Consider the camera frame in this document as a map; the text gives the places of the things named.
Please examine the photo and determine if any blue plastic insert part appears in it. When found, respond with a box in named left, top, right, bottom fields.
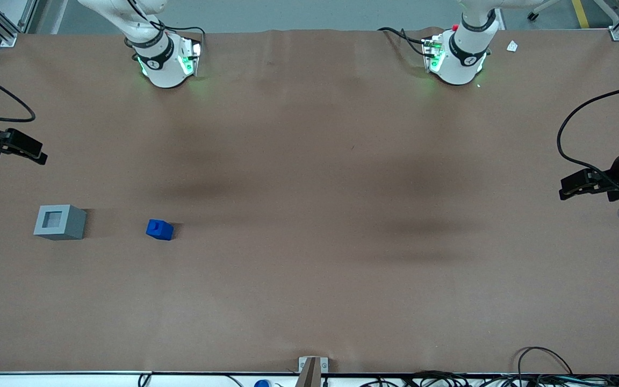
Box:
left=146, top=219, right=175, bottom=241

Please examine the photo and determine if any gray cube base with socket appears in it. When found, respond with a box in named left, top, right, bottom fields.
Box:
left=33, top=204, right=88, bottom=241

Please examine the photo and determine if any white chair leg with caster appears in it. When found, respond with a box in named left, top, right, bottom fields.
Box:
left=526, top=0, right=564, bottom=22

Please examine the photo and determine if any table cover paper sheet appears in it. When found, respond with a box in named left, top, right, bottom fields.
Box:
left=0, top=27, right=619, bottom=375

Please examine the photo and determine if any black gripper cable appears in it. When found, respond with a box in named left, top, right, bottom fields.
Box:
left=0, top=61, right=37, bottom=124

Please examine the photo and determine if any long black looping cable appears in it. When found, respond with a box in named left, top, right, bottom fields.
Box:
left=556, top=83, right=619, bottom=197

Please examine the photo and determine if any aluminium frame profile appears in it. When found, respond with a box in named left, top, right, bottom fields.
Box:
left=0, top=0, right=19, bottom=48
left=607, top=0, right=619, bottom=42

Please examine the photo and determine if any black cable loop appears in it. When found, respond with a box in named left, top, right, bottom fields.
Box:
left=515, top=346, right=574, bottom=377

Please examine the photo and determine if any black arm base cable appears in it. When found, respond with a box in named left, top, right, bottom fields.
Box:
left=377, top=26, right=431, bottom=58
left=126, top=0, right=206, bottom=57

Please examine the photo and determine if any black cable bundle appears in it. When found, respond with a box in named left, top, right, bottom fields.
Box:
left=361, top=370, right=619, bottom=387

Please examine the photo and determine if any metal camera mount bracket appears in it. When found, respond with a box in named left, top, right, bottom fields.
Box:
left=294, top=356, right=329, bottom=387

